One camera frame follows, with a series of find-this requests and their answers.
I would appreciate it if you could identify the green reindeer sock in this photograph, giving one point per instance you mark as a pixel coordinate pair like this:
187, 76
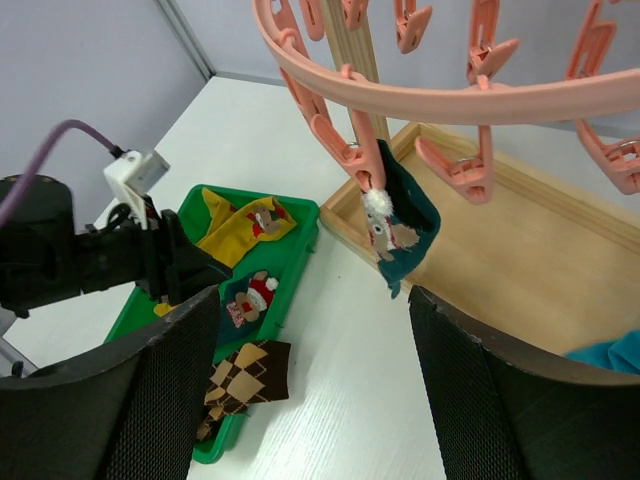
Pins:
245, 305
402, 222

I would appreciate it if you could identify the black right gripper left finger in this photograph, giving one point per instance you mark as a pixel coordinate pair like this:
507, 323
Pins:
128, 409

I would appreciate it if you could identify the brown argyle sock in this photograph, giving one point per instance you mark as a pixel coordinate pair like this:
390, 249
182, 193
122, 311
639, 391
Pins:
256, 373
212, 418

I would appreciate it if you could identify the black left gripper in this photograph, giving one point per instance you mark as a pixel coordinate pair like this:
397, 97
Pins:
162, 261

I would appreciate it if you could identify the green plastic tray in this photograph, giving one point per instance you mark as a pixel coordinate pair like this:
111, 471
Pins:
138, 309

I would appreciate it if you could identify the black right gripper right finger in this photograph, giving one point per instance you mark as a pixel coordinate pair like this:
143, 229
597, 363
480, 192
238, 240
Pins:
505, 409

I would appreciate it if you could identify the pink round clip hanger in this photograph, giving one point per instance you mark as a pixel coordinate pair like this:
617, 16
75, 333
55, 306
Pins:
339, 105

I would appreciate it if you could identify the teal cloth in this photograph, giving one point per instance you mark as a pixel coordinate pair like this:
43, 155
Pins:
620, 355

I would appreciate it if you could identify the yellow sock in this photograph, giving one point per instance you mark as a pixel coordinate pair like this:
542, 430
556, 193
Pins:
259, 234

